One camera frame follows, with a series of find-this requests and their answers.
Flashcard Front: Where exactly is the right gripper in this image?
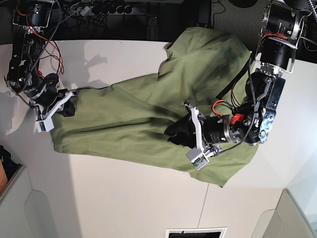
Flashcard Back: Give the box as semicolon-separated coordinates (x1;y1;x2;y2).
27;73;78;117

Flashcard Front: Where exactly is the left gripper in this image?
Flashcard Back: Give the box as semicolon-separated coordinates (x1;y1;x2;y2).
164;102;245;159

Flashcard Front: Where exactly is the green t-shirt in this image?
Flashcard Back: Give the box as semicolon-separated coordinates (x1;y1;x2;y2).
51;27;257;186

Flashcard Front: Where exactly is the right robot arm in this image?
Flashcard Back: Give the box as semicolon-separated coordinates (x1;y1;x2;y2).
4;0;75;119

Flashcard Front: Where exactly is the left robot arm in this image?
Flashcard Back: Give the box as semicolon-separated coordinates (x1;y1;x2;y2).
165;0;317;162

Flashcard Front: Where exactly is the black multi-socket power strip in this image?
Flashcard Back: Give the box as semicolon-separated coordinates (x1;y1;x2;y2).
69;1;134;16

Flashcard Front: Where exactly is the metal table leg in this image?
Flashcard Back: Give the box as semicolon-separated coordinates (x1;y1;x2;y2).
147;15;159;41

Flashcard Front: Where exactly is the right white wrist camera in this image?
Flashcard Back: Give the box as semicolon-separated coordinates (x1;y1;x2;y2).
35;118;54;133

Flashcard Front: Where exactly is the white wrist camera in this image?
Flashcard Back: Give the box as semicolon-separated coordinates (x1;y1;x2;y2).
35;118;54;133
186;148;210;171

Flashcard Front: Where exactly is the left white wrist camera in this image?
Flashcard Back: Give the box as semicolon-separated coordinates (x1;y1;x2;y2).
186;148;210;171

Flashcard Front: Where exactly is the white floor cable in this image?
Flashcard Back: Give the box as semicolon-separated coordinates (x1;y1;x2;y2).
301;14;317;53

